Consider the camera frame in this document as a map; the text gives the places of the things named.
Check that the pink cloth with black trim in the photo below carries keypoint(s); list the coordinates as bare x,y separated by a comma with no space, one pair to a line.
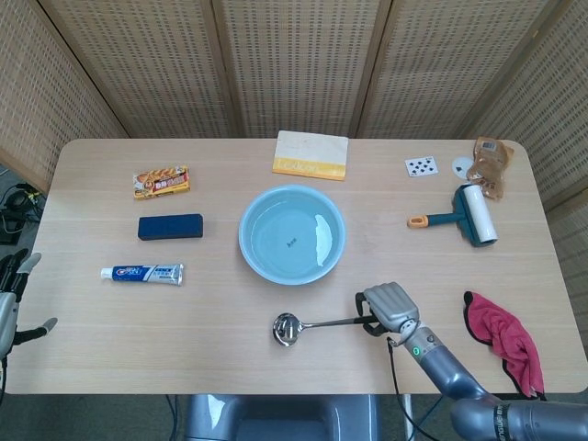
505,337

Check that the spades playing card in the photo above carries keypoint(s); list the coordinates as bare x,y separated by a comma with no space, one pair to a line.
421,166

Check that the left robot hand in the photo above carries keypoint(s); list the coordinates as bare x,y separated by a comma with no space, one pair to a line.
14,294

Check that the brown snack packet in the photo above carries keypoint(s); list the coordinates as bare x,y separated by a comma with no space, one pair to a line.
491,167

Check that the dark blue eraser block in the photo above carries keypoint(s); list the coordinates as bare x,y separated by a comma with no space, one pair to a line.
170,227

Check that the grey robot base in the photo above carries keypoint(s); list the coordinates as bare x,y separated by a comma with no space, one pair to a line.
282,418

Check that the woven folding screen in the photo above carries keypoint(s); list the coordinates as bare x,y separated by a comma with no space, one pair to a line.
294,69

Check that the round white card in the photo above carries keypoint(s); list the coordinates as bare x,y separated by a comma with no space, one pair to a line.
460,164

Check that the yellow food box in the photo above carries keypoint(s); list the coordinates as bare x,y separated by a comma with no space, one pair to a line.
161,183

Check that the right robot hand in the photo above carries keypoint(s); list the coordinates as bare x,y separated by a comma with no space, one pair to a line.
392,310

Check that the blue and white toothpaste tube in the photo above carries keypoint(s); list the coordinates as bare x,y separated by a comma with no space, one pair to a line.
142,273

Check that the light blue bowl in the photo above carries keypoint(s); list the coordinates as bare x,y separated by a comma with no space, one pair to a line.
292,234

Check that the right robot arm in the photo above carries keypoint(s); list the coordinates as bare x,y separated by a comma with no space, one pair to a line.
464,386

